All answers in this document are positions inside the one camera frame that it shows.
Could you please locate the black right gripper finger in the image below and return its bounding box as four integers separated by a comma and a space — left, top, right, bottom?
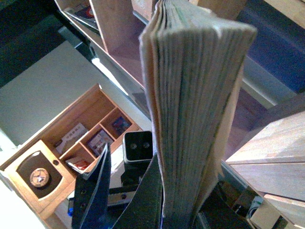
113, 155, 163, 229

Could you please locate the thick grey paperback book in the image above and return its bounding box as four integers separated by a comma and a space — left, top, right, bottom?
139, 0, 257, 229

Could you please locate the right wooden shelf unit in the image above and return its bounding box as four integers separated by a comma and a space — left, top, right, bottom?
197, 0, 305, 229

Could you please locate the wooden shelf unit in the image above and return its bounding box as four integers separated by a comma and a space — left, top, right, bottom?
55, 0, 145, 88
197, 0, 305, 229

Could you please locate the left wooden shelf unit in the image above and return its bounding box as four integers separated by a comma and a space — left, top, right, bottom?
55, 0, 145, 88

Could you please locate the small wooden desktop organizer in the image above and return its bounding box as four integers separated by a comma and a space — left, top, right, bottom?
0, 84, 140, 219

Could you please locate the black camera box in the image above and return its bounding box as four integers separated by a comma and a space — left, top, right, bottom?
122, 131, 153, 164

